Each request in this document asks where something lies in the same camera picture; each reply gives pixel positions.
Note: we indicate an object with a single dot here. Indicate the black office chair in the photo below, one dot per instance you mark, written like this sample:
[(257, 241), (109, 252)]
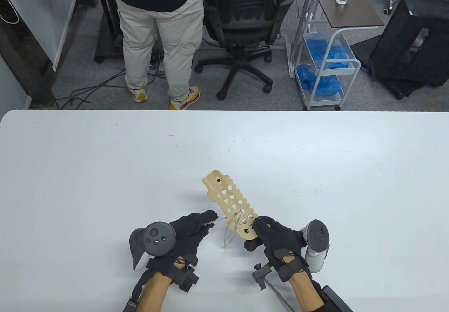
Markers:
[(245, 10)]

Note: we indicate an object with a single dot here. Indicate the brown top side table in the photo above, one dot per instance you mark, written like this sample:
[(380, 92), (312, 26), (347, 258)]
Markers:
[(350, 10)]

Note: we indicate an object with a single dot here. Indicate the white panel board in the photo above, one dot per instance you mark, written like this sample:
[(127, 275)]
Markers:
[(42, 10)]

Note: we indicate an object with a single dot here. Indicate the black mesh frame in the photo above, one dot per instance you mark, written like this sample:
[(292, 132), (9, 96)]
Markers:
[(396, 45)]

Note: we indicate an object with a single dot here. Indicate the wooden crocodile lacing toy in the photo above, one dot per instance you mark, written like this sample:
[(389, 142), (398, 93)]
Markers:
[(214, 180)]

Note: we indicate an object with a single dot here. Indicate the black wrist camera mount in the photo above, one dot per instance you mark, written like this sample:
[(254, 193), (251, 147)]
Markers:
[(186, 278), (261, 275)]

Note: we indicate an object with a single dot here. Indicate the person's right forearm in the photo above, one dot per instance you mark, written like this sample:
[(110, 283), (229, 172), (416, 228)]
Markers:
[(307, 294)]

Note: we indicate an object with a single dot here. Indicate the grey white handheld controller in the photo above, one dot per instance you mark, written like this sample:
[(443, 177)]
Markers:
[(159, 236), (317, 236)]

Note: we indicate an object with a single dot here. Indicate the person's left forearm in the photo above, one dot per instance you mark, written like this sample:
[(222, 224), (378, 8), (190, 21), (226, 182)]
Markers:
[(152, 292)]

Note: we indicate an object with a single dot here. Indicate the person's left hand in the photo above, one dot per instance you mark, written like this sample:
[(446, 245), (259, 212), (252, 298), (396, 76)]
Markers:
[(186, 235)]

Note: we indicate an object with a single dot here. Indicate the white rolling cart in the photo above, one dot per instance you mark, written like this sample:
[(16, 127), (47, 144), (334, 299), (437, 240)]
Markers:
[(350, 77)]

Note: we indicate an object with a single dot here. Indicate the black flat board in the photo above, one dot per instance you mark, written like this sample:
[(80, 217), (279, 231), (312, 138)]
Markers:
[(364, 51)]

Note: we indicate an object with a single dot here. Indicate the blue plastic bag pile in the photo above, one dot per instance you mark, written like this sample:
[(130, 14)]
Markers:
[(319, 80), (329, 54)]

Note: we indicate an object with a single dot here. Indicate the person's right hand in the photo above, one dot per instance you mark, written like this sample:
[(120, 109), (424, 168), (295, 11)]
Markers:
[(280, 242)]

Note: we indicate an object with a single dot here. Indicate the black rolling platform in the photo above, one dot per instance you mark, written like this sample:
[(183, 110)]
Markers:
[(105, 51)]

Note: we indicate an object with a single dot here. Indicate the grey power strip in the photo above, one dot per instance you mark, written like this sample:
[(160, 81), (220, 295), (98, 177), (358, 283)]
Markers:
[(158, 70)]

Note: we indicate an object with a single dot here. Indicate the dark wooden desk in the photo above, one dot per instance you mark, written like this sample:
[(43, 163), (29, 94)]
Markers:
[(21, 63)]

